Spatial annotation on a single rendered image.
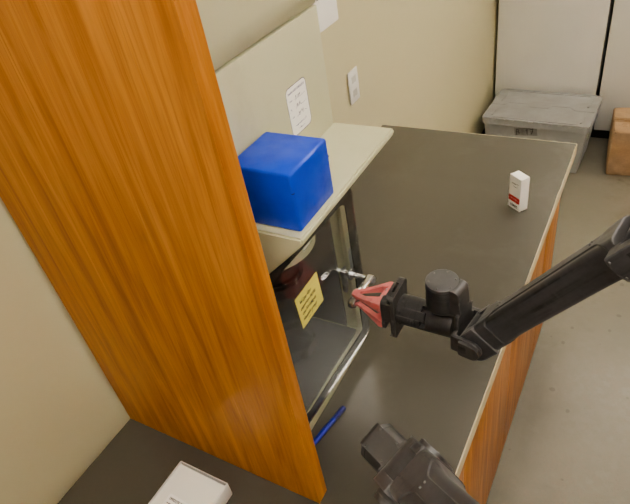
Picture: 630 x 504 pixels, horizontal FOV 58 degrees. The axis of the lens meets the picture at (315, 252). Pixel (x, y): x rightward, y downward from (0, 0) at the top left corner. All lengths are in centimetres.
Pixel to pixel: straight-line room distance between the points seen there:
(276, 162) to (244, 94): 11
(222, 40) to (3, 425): 81
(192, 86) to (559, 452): 200
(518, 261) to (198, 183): 108
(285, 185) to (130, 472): 78
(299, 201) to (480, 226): 101
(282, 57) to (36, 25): 34
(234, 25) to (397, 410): 82
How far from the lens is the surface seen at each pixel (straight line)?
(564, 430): 241
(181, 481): 121
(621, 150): 368
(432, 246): 163
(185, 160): 67
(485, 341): 99
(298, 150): 77
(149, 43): 62
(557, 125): 357
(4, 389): 120
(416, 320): 105
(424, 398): 127
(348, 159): 91
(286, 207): 75
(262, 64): 84
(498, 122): 365
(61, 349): 125
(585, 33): 384
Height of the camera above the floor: 196
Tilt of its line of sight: 38 degrees down
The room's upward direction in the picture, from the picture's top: 11 degrees counter-clockwise
